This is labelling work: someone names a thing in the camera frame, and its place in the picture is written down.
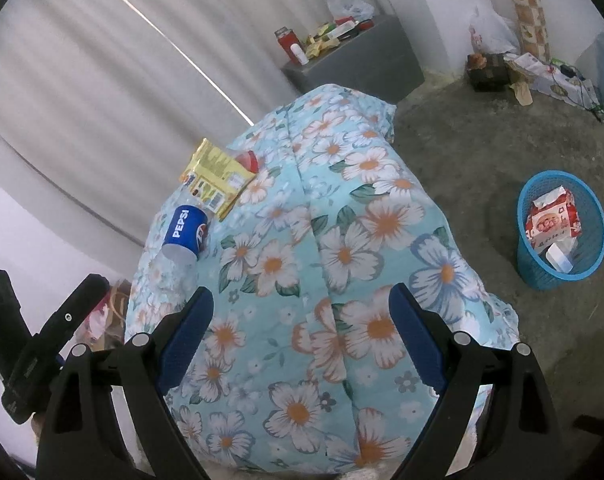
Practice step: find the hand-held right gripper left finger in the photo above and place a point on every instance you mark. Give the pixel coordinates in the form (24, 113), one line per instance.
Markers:
(187, 340)

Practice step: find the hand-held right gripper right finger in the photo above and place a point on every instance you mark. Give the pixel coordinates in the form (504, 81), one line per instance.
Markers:
(416, 335)

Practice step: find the blue plastic mesh basket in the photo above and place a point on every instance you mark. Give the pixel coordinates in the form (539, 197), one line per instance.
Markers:
(531, 265)

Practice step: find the red print plastic food bag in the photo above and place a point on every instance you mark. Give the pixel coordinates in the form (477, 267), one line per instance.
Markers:
(551, 222)

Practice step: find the red gift bag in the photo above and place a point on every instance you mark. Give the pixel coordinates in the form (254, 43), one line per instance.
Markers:
(96, 322)

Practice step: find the brown paper bag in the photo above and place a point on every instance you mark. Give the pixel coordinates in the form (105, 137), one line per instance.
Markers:
(118, 297)

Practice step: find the blue label plastic bottle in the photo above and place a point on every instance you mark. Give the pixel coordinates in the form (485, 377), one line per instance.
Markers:
(184, 230)

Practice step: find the floral light blue blanket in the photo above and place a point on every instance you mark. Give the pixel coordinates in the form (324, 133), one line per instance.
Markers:
(332, 240)

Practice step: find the yellow snack packet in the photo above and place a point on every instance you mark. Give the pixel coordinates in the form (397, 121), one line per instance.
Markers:
(217, 175)

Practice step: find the red bottle cap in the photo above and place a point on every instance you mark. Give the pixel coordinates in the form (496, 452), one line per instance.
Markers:
(247, 161)

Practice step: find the tan paper scrap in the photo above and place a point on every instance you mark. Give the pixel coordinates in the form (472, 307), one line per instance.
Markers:
(521, 94)

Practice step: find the white curtain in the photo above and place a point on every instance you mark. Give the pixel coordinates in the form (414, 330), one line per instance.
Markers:
(107, 85)

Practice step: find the dark cardboard box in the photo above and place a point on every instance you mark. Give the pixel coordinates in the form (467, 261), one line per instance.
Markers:
(489, 77)

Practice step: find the grey cabinet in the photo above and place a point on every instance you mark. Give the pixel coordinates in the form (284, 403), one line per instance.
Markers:
(362, 65)

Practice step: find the printed paper sheet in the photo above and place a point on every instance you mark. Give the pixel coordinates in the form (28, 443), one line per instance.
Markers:
(536, 72)

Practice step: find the small white bottle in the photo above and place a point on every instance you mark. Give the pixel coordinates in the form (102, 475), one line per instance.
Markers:
(298, 55)

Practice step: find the yellow crumpled wrappers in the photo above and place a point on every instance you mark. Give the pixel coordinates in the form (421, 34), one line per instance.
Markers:
(319, 42)

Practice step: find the red thermos flask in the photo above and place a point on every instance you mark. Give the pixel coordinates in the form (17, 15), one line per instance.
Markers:
(286, 47)

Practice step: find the white plastic shopping bag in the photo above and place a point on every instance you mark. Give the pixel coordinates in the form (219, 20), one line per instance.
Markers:
(491, 32)

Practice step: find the white tube box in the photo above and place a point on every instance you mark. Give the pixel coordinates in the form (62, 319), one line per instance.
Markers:
(344, 28)

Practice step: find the clear plastic bag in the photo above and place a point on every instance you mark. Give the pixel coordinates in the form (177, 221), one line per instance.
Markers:
(349, 6)

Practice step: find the patterned tile column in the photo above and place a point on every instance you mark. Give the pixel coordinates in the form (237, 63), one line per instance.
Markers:
(526, 10)

